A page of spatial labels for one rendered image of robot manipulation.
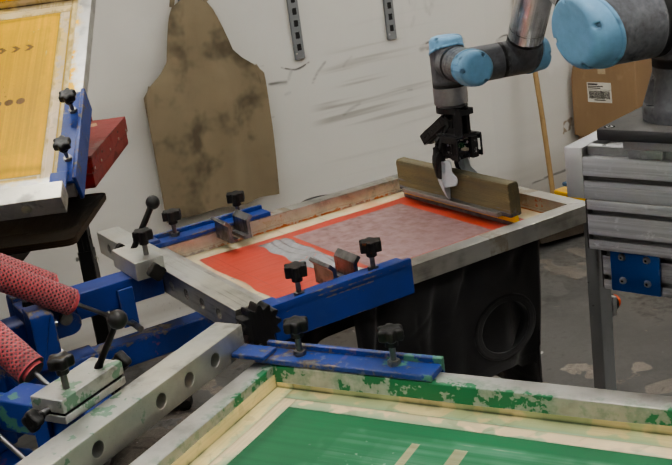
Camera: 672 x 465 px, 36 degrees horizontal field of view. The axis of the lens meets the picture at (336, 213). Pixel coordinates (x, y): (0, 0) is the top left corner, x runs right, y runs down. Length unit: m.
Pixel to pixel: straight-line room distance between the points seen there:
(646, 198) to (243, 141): 2.69
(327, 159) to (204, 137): 0.63
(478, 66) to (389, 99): 2.55
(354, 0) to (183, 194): 1.15
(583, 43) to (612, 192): 0.29
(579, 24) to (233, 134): 2.73
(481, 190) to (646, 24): 0.75
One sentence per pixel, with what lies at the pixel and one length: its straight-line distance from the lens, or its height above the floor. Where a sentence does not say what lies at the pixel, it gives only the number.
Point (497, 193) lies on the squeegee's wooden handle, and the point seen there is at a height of 1.03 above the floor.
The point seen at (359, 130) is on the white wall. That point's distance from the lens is 4.57.
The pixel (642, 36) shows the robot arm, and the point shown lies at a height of 1.41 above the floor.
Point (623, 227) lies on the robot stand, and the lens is 1.77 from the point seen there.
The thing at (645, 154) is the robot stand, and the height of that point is 1.21.
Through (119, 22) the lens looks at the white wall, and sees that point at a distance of 4.04.
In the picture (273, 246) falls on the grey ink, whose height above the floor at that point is 0.96.
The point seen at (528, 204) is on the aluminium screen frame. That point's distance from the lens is 2.31.
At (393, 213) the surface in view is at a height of 0.95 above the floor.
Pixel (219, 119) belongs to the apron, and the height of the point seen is 0.91.
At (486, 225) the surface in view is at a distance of 2.23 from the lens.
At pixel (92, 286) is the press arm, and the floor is 1.04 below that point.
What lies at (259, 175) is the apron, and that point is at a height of 0.63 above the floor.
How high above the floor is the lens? 1.64
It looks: 16 degrees down
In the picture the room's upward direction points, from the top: 8 degrees counter-clockwise
